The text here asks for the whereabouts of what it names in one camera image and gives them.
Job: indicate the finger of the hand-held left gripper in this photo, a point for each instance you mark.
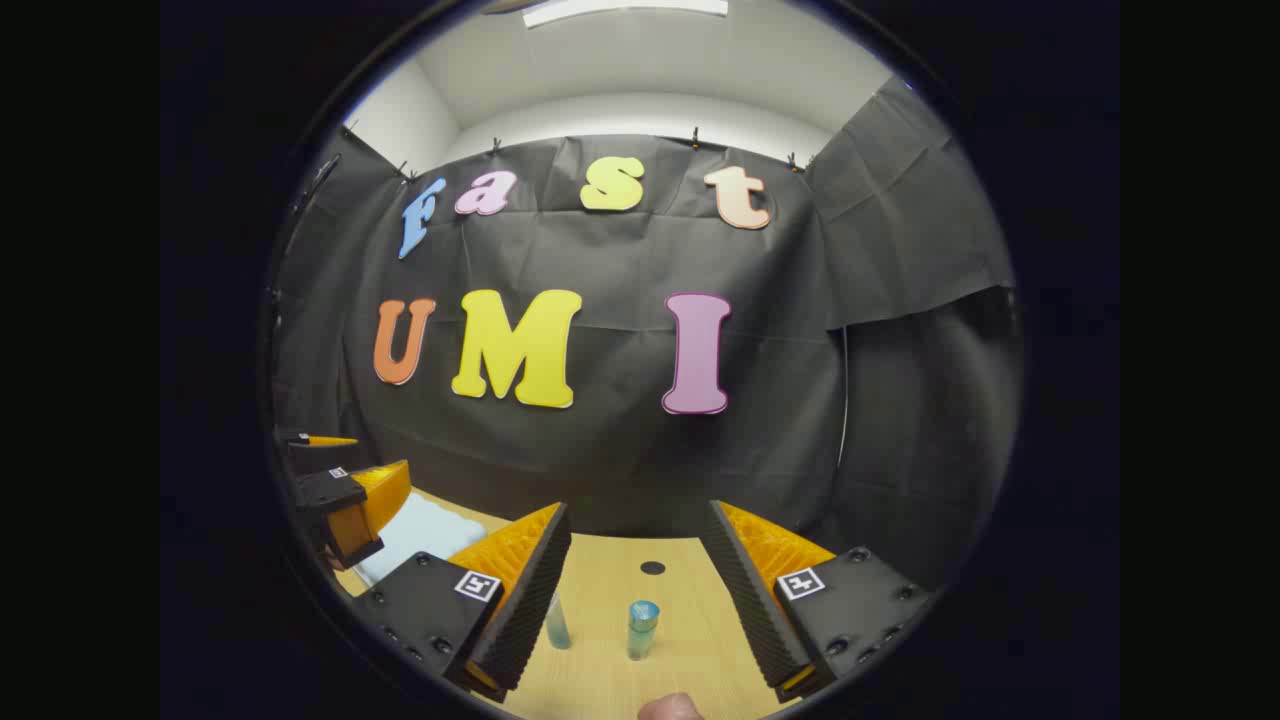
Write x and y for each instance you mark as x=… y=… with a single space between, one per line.
x=318 y=440
x=365 y=500

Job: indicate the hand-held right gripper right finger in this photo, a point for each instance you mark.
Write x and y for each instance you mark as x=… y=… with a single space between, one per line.
x=755 y=610

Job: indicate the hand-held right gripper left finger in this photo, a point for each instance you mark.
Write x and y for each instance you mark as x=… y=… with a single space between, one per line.
x=525 y=610

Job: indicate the blue squeeze tube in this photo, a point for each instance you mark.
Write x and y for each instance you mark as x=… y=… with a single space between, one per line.
x=558 y=628

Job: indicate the light blue suitcase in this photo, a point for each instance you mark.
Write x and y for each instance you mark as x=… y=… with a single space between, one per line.
x=425 y=535

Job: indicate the clear bottle with blue cap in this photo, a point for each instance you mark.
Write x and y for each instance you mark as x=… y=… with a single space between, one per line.
x=642 y=628

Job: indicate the pinkish round-topped bottle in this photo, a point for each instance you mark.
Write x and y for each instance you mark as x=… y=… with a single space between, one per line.
x=670 y=708

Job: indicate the black backdrop cloth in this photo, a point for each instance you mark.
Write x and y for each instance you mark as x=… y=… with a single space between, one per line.
x=620 y=460

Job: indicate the ceiling light panel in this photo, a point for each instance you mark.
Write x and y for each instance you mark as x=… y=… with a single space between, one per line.
x=625 y=8

